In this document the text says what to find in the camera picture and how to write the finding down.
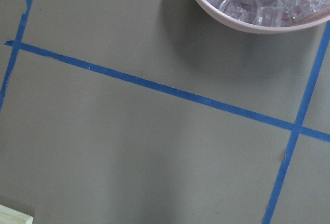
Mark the pink bowl with ice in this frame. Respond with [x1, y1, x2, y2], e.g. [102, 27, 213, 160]
[195, 0, 329, 34]

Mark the wooden cutting board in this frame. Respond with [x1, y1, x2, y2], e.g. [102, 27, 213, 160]
[1, 205, 34, 224]

